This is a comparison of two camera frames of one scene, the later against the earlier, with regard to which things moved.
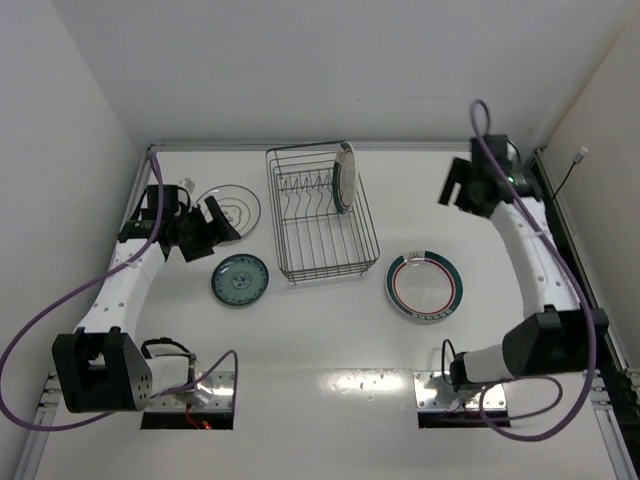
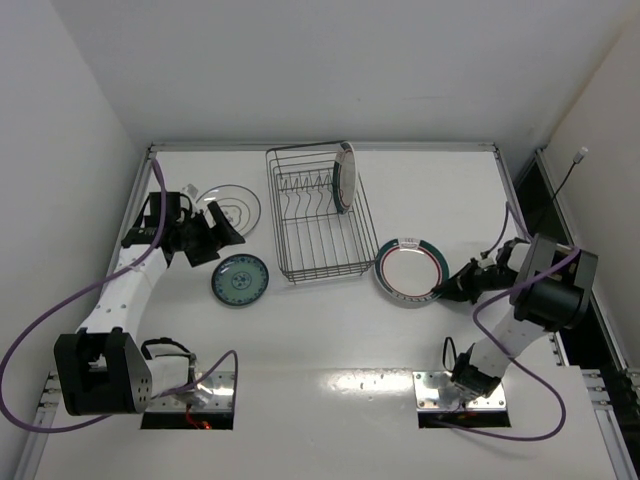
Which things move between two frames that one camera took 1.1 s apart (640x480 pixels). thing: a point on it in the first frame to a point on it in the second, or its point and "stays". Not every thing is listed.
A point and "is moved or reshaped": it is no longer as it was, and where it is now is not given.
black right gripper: (463, 187) to (463, 281)
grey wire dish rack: (315, 240) stays
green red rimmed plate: (425, 285) is moved or reshaped
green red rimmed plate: (345, 178) stays
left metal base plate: (212, 391) stays
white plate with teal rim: (240, 206) stays
